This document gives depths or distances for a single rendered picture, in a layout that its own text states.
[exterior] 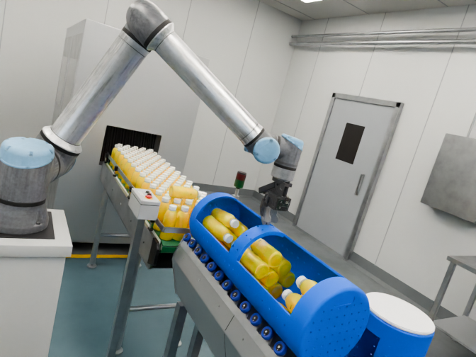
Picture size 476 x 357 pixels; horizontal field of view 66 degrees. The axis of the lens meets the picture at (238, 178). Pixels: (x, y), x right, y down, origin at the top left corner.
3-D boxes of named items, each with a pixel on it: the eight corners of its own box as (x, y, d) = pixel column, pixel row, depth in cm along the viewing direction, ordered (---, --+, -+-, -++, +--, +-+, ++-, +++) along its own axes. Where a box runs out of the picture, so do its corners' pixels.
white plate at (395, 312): (398, 292, 166) (397, 295, 166) (350, 290, 155) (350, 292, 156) (450, 333, 141) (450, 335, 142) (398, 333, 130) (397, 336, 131)
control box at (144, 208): (137, 219, 180) (141, 200, 178) (127, 205, 197) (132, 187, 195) (156, 220, 185) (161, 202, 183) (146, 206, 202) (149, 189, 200)
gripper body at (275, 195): (272, 211, 139) (281, 181, 136) (260, 203, 146) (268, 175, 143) (287, 212, 143) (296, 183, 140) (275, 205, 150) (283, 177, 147)
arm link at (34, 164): (-19, 195, 111) (-11, 139, 107) (11, 180, 127) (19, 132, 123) (34, 207, 113) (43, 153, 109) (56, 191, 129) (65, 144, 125)
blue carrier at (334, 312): (290, 380, 107) (311, 295, 100) (185, 246, 180) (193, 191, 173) (358, 358, 122) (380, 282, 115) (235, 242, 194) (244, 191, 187)
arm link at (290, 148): (278, 131, 143) (302, 137, 144) (269, 161, 145) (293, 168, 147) (282, 134, 134) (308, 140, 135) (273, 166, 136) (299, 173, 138)
